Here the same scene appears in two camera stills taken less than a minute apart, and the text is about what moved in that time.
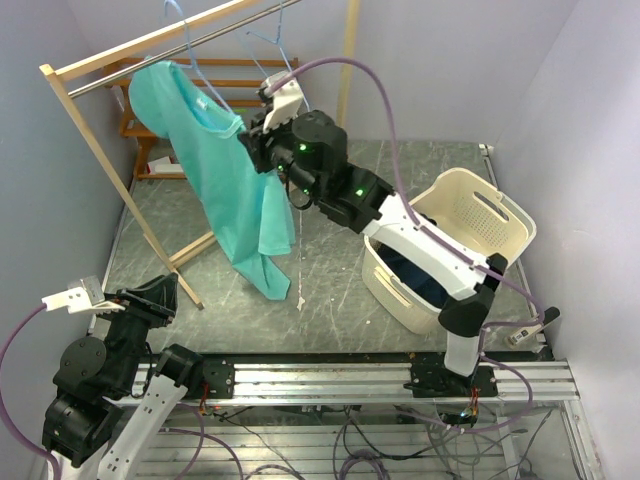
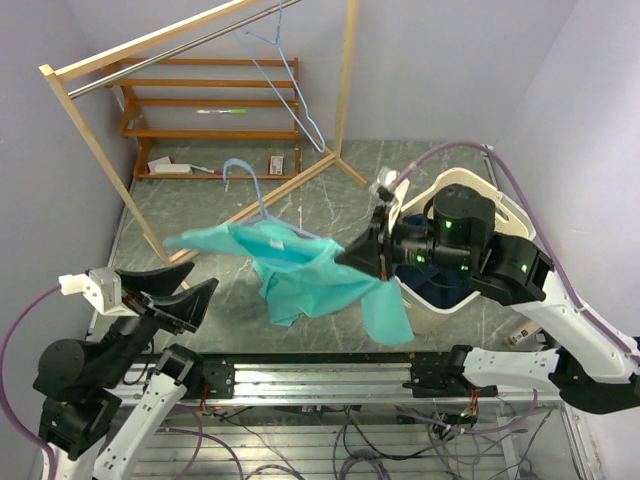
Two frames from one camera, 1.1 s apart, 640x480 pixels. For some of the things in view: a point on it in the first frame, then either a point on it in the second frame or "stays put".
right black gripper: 257,142 -> 374,255
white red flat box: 164,166 stays put
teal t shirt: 249,210 -> 300,273
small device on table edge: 549,315 stays put
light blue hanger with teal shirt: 191,65 -> 263,214
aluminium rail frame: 376,421 stays put
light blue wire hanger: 280,49 stays put
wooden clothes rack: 71,65 stays put
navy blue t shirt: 414,277 stays put
